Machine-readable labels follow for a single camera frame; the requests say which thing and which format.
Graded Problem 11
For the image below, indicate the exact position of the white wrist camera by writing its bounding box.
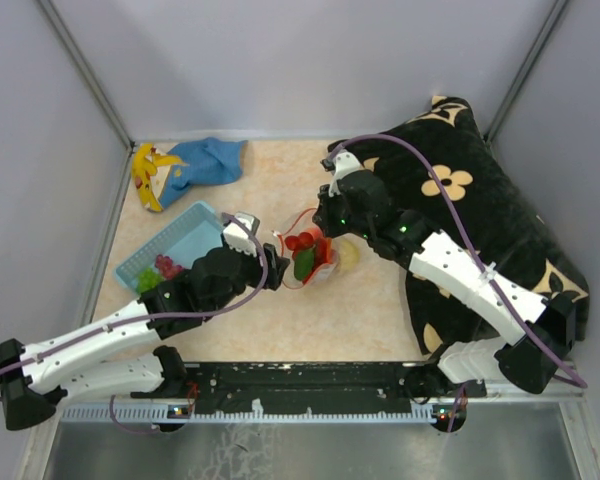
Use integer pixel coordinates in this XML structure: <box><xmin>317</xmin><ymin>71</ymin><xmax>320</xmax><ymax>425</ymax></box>
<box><xmin>328</xmin><ymin>150</ymin><xmax>361</xmax><ymax>197</ymax></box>
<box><xmin>221</xmin><ymin>212</ymin><xmax>260</xmax><ymax>258</ymax></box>

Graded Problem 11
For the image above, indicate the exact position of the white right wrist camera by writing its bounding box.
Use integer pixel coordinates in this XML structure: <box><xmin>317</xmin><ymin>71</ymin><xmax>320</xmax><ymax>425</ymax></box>
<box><xmin>328</xmin><ymin>150</ymin><xmax>361</xmax><ymax>197</ymax></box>

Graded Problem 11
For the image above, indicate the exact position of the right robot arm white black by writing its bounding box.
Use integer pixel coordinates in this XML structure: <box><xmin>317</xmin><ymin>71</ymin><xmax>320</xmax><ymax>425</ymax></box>
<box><xmin>313</xmin><ymin>170</ymin><xmax>575</xmax><ymax>396</ymax></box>

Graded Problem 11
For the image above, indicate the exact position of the red strawberry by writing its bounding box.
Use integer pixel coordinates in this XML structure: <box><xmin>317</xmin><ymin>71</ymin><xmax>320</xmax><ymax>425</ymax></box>
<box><xmin>298</xmin><ymin>232</ymin><xmax>315</xmax><ymax>248</ymax></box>
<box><xmin>314</xmin><ymin>238</ymin><xmax>331</xmax><ymax>267</ymax></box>
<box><xmin>284</xmin><ymin>235</ymin><xmax>307</xmax><ymax>251</ymax></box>

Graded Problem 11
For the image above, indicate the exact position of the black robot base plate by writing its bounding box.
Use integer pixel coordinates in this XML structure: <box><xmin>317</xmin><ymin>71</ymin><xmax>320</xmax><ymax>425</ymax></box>
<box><xmin>131</xmin><ymin>362</ymin><xmax>460</xmax><ymax>415</ymax></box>

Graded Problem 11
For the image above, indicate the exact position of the clear zip bag orange zipper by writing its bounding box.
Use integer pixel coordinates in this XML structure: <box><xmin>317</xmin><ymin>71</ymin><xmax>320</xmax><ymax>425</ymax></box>
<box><xmin>271</xmin><ymin>207</ymin><xmax>360</xmax><ymax>290</ymax></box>

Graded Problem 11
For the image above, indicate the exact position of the purple grape bunch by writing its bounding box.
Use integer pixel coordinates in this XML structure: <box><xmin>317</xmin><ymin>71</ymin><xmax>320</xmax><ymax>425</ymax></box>
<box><xmin>154</xmin><ymin>254</ymin><xmax>184</xmax><ymax>280</ymax></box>

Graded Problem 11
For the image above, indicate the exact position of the light blue plastic basket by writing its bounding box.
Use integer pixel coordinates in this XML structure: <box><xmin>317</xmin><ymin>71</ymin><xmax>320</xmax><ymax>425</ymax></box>
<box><xmin>114</xmin><ymin>201</ymin><xmax>223</xmax><ymax>293</ymax></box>

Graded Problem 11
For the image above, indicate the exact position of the black floral pillow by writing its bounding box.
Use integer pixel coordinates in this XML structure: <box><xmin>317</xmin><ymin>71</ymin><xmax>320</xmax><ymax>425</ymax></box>
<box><xmin>347</xmin><ymin>96</ymin><xmax>590</xmax><ymax>341</ymax></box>

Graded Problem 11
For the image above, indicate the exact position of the blue cloth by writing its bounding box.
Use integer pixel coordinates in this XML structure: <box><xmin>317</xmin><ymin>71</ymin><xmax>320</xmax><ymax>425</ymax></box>
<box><xmin>159</xmin><ymin>137</ymin><xmax>247</xmax><ymax>209</ymax></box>

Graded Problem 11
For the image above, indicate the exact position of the green grape bunch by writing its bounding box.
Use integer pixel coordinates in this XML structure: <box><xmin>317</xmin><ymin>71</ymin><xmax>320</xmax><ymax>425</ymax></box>
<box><xmin>135</xmin><ymin>268</ymin><xmax>164</xmax><ymax>294</ymax></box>

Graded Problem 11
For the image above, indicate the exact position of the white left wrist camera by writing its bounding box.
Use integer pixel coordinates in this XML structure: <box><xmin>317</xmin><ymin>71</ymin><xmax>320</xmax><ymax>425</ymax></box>
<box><xmin>221</xmin><ymin>212</ymin><xmax>260</xmax><ymax>258</ymax></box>

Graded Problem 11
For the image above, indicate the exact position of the yellow pikachu plush toy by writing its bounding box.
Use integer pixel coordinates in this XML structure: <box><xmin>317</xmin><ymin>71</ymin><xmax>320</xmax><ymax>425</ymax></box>
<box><xmin>131</xmin><ymin>143</ymin><xmax>186</xmax><ymax>213</ymax></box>

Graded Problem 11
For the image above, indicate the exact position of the grey slotted cable duct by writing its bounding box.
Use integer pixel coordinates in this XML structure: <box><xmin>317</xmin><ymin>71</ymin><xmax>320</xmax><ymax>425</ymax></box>
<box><xmin>59</xmin><ymin>402</ymin><xmax>469</xmax><ymax>424</ymax></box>

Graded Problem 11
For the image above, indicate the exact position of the yellow pear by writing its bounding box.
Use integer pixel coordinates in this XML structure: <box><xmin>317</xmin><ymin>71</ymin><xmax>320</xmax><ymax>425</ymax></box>
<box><xmin>336</xmin><ymin>239</ymin><xmax>360</xmax><ymax>271</ymax></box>

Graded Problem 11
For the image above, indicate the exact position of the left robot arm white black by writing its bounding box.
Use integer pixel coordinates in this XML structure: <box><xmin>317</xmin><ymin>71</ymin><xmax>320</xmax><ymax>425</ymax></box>
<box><xmin>0</xmin><ymin>244</ymin><xmax>290</xmax><ymax>431</ymax></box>

